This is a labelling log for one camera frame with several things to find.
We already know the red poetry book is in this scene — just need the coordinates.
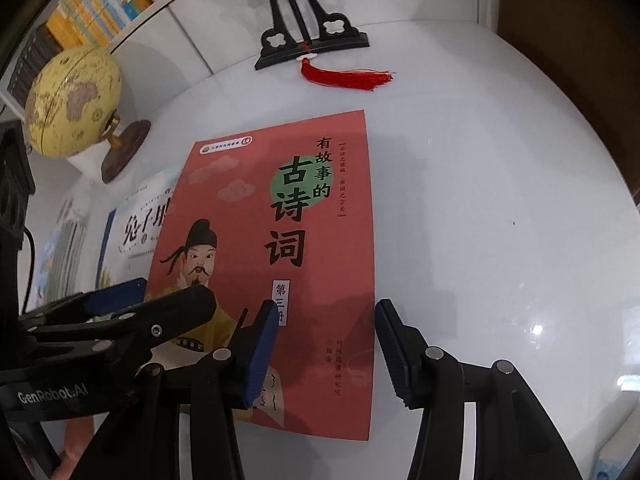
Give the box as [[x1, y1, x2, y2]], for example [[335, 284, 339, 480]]
[[146, 110, 374, 441]]

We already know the row of colourful books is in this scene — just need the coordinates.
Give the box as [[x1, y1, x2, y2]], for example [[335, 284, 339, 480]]
[[8, 0, 156, 107]]

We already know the left hand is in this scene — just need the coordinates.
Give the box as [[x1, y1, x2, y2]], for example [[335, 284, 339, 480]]
[[52, 416, 94, 480]]

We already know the light blue book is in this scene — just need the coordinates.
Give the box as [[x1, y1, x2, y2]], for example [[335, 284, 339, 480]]
[[34, 193, 91, 308]]

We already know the pale white rabbit book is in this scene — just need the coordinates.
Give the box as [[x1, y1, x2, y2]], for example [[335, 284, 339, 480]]
[[94, 166, 181, 289]]

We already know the yellow desk globe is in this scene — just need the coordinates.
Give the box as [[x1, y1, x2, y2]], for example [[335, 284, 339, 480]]
[[25, 46, 151, 184]]

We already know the red tassel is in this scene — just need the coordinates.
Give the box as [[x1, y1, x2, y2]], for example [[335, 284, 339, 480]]
[[297, 54, 394, 91]]

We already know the dark brown cabinet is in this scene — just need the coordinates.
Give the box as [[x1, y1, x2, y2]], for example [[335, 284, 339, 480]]
[[498, 0, 639, 197]]

